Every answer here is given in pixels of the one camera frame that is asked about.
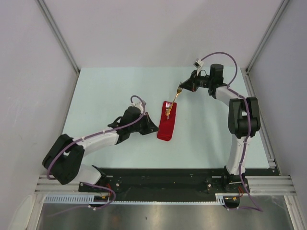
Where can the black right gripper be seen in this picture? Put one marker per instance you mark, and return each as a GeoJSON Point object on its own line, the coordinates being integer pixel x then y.
{"type": "Point", "coordinates": [191, 84]}

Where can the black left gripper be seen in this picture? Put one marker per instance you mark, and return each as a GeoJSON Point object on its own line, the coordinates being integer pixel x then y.
{"type": "Point", "coordinates": [152, 128]}

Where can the red satin napkin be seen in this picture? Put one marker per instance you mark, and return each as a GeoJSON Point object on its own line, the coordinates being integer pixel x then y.
{"type": "Point", "coordinates": [167, 122]}

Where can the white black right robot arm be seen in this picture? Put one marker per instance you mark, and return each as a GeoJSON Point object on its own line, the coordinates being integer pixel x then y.
{"type": "Point", "coordinates": [243, 113]}

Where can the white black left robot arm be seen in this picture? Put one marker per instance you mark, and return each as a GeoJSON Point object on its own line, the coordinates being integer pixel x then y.
{"type": "Point", "coordinates": [64, 159]}

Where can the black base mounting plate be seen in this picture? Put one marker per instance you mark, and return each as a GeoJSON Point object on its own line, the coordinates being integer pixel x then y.
{"type": "Point", "coordinates": [167, 185]}

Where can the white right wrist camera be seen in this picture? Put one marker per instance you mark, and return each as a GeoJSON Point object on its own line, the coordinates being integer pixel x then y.
{"type": "Point", "coordinates": [198, 63]}

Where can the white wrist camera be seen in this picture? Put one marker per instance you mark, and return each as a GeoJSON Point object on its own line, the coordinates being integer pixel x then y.
{"type": "Point", "coordinates": [140, 105]}
{"type": "Point", "coordinates": [198, 63]}

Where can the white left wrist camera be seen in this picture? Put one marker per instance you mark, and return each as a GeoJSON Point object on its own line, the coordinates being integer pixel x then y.
{"type": "Point", "coordinates": [140, 105]}

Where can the right aluminium frame post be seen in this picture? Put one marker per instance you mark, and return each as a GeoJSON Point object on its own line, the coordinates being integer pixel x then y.
{"type": "Point", "coordinates": [268, 33]}

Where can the aluminium frame post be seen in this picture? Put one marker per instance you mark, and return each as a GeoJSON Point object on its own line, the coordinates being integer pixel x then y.
{"type": "Point", "coordinates": [58, 35]}
{"type": "Point", "coordinates": [268, 33]}

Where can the white slotted cable duct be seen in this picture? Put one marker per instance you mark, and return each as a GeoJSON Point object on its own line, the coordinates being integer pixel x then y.
{"type": "Point", "coordinates": [89, 200]}

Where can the aluminium right side rail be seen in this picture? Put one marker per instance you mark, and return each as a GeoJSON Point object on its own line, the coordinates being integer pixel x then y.
{"type": "Point", "coordinates": [263, 130]}

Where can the aluminium rail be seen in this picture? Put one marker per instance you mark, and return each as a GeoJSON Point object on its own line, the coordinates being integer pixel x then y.
{"type": "Point", "coordinates": [263, 130]}
{"type": "Point", "coordinates": [258, 185]}

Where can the aluminium front rail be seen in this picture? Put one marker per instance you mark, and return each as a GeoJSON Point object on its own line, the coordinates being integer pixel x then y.
{"type": "Point", "coordinates": [258, 185]}

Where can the left aluminium frame post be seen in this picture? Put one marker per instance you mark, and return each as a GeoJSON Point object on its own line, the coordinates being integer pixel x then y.
{"type": "Point", "coordinates": [58, 35]}

